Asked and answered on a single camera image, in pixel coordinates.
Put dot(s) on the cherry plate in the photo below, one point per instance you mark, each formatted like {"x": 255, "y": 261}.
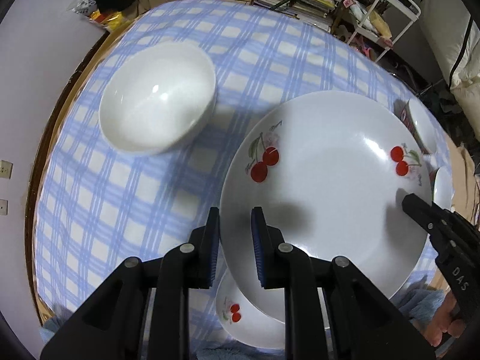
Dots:
{"x": 330, "y": 170}
{"x": 243, "y": 321}

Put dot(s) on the large plain white bowl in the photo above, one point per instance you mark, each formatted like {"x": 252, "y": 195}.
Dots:
{"x": 159, "y": 100}

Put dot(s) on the person's right hand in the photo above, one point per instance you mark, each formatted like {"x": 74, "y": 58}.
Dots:
{"x": 443, "y": 322}

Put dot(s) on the lower wall socket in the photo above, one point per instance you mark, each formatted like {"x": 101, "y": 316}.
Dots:
{"x": 3, "y": 207}

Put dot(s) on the blue plaid tablecloth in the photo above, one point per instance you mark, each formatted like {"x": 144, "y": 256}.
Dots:
{"x": 99, "y": 206}

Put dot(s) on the red patterned bowl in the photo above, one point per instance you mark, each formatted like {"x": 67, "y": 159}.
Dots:
{"x": 443, "y": 191}
{"x": 414, "y": 116}

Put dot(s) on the yellow snack bag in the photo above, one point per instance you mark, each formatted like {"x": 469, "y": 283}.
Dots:
{"x": 88, "y": 9}

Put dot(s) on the upper wall socket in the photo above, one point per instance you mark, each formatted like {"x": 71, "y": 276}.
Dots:
{"x": 5, "y": 169}

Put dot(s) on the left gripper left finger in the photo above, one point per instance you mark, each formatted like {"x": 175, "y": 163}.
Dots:
{"x": 109, "y": 324}

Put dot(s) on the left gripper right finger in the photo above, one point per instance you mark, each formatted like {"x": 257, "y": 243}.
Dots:
{"x": 332, "y": 310}

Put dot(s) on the white utility cart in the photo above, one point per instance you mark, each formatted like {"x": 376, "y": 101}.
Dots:
{"x": 369, "y": 23}

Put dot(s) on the wall socket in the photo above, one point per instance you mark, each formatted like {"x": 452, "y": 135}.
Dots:
{"x": 3, "y": 207}
{"x": 5, "y": 169}

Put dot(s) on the white folded mattress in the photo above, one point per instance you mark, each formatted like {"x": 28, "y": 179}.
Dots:
{"x": 453, "y": 37}

